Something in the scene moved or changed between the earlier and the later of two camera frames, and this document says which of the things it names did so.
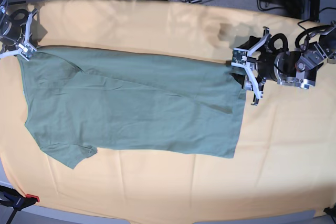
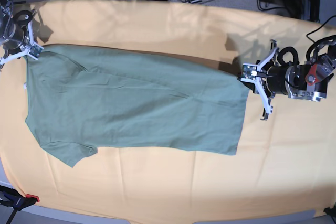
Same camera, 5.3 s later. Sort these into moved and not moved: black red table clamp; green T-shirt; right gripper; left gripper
Moved: right gripper
Not moved: left gripper; black red table clamp; green T-shirt
